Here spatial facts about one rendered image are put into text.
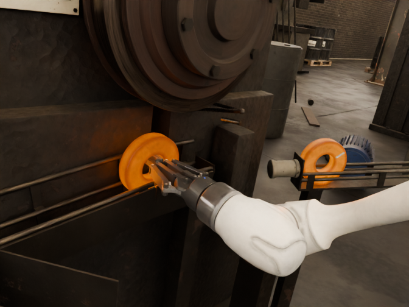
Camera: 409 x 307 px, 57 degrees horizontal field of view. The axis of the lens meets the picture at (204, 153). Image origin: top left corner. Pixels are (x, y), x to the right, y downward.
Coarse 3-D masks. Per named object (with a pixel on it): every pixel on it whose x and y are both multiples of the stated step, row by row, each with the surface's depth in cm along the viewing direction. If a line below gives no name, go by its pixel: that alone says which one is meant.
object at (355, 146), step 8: (352, 136) 292; (360, 136) 298; (344, 144) 282; (352, 144) 277; (360, 144) 281; (368, 144) 293; (352, 152) 266; (360, 152) 266; (368, 152) 278; (352, 160) 267; (360, 160) 265; (368, 160) 265; (344, 176) 273; (352, 176) 270
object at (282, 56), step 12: (276, 48) 333; (288, 48) 336; (300, 48) 348; (276, 60) 337; (288, 60) 340; (276, 72) 341; (288, 72) 346; (264, 84) 345; (276, 84) 346; (288, 84) 352; (276, 96) 351; (288, 96) 360; (276, 108) 356; (288, 108) 369; (276, 120) 362; (276, 132) 368
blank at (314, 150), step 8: (312, 144) 117; (320, 144) 116; (328, 144) 117; (336, 144) 117; (304, 152) 118; (312, 152) 117; (320, 152) 117; (328, 152) 118; (336, 152) 119; (344, 152) 119; (312, 160) 118; (336, 160) 120; (344, 160) 120; (304, 168) 118; (312, 168) 119; (328, 168) 122; (336, 168) 121; (304, 176) 120; (320, 176) 121; (328, 176) 121; (336, 176) 122; (320, 184) 122
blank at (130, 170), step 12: (132, 144) 84; (144, 144) 83; (156, 144) 86; (168, 144) 88; (132, 156) 82; (144, 156) 85; (168, 156) 90; (120, 168) 84; (132, 168) 84; (132, 180) 85; (144, 180) 88
